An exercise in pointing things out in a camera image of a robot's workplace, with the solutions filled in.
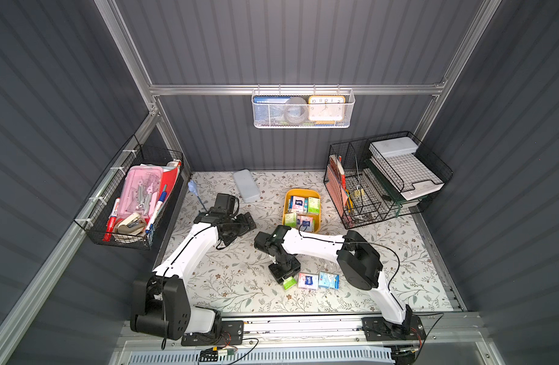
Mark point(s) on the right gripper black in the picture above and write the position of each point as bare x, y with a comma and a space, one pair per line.
285, 270

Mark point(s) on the light blue tissue pack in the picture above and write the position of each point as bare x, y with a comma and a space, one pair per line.
329, 280

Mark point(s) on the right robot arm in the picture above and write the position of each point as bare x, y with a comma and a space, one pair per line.
358, 260

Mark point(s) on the blue box in basket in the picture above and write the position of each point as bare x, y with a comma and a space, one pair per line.
269, 111

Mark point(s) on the pink pencil case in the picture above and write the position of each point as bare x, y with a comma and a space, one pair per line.
141, 191

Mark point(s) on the black wire desk organizer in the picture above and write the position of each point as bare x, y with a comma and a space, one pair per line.
376, 179

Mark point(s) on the white paper stack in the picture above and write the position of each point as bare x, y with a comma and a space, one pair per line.
397, 160

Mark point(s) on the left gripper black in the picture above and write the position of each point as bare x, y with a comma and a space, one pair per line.
242, 223

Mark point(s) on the red marker pen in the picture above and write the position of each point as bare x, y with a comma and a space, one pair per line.
111, 221

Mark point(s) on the black wire side basket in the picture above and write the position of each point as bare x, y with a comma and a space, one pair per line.
94, 219

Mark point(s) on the green tissue pack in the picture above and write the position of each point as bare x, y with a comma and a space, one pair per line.
289, 283
314, 206
291, 220

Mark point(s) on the grey tape roll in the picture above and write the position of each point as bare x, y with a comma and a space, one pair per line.
296, 110

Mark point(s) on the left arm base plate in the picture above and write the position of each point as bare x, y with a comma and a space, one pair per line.
226, 332

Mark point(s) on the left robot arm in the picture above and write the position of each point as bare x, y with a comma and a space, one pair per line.
160, 304

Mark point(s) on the white wire wall basket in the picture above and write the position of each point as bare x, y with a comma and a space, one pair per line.
306, 93

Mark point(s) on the blue brush holder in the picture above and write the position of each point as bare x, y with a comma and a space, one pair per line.
193, 188

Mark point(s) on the yellow alarm clock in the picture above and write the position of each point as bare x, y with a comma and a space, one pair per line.
326, 108

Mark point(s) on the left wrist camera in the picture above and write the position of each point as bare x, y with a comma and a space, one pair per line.
226, 204

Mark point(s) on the yellow storage box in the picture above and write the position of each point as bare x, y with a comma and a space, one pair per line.
304, 193

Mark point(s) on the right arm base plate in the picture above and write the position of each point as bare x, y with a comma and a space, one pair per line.
377, 329

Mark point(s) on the pink tissue pack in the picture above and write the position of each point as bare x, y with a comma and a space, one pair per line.
299, 204
305, 223
308, 281

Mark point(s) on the white plastic case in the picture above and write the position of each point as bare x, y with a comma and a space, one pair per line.
246, 185

